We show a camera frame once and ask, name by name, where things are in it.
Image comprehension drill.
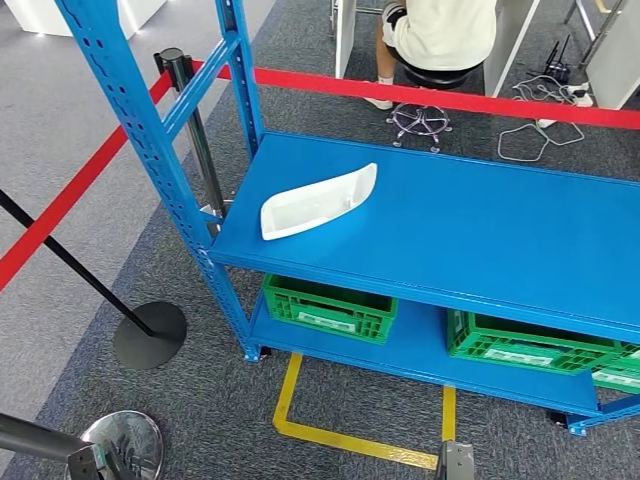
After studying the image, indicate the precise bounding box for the black stanchion with disc base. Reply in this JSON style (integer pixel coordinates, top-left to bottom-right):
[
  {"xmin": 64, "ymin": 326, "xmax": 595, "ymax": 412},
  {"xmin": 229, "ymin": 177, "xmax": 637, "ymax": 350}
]
[{"xmin": 0, "ymin": 188, "xmax": 189, "ymax": 372}]

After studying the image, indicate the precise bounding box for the white plastic trim part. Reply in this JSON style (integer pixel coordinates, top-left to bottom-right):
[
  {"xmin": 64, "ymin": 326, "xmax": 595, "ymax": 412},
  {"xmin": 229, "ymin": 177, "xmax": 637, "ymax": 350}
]
[{"xmin": 259, "ymin": 162, "xmax": 379, "ymax": 242}]

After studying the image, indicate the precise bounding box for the white desk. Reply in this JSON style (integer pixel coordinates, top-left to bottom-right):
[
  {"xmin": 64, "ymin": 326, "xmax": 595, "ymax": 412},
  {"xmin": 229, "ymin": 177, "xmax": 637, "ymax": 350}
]
[{"xmin": 331, "ymin": 0, "xmax": 542, "ymax": 99}]

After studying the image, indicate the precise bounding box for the white display plinth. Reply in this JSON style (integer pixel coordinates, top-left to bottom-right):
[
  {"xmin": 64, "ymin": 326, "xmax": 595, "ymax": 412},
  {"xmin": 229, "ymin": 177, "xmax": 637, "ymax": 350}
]
[{"xmin": 4, "ymin": 0, "xmax": 167, "ymax": 40}]

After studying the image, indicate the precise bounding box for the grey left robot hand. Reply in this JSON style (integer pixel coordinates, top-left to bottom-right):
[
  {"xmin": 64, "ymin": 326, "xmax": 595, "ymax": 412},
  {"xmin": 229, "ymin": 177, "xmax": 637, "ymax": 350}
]
[{"xmin": 100, "ymin": 439, "xmax": 140, "ymax": 480}]

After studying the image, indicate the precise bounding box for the green plastic crate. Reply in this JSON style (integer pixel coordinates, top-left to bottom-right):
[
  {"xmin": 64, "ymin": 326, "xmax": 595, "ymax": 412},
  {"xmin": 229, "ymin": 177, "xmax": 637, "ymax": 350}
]
[
  {"xmin": 261, "ymin": 272, "xmax": 399, "ymax": 346},
  {"xmin": 589, "ymin": 343, "xmax": 640, "ymax": 397},
  {"xmin": 445, "ymin": 307, "xmax": 624, "ymax": 378}
]

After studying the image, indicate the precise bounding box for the stanchion with chrome dome base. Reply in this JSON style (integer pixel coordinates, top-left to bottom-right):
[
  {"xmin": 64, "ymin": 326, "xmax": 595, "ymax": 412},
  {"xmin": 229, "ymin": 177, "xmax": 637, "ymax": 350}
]
[{"xmin": 0, "ymin": 409, "xmax": 165, "ymax": 480}]

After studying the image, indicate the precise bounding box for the white cable bundle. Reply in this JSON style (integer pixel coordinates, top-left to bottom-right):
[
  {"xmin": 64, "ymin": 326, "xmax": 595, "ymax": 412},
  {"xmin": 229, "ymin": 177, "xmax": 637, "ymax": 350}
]
[{"xmin": 497, "ymin": 74, "xmax": 586, "ymax": 164}]

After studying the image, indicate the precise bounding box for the black wifi router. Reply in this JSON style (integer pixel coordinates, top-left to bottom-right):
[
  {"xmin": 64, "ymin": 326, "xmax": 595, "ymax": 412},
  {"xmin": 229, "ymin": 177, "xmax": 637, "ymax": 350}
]
[{"xmin": 541, "ymin": 34, "xmax": 574, "ymax": 85}]

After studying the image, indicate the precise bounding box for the black round stool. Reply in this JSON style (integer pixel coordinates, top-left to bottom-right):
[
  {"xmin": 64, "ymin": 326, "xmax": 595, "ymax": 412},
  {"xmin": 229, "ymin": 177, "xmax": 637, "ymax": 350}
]
[{"xmin": 386, "ymin": 44, "xmax": 485, "ymax": 156}]

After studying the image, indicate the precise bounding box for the white panel cabinet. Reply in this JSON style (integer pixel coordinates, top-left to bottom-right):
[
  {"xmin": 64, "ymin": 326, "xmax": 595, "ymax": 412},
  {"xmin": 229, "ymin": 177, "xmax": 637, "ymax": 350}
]
[{"xmin": 564, "ymin": 0, "xmax": 640, "ymax": 111}]

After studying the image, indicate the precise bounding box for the chrome stanchion post black cap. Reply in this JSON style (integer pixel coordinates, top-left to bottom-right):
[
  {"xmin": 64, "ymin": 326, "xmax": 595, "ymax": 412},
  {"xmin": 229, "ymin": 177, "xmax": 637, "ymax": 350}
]
[{"xmin": 153, "ymin": 46, "xmax": 235, "ymax": 234}]

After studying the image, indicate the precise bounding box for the blue metal shelf rack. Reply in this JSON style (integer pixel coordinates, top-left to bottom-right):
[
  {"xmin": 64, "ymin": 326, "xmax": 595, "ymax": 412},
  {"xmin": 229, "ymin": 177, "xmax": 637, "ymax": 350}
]
[{"xmin": 54, "ymin": 0, "xmax": 640, "ymax": 439}]

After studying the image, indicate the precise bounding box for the person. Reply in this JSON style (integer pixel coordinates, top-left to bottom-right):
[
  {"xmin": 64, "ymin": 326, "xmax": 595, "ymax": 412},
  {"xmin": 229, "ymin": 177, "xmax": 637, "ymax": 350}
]
[{"xmin": 363, "ymin": 0, "xmax": 499, "ymax": 111}]

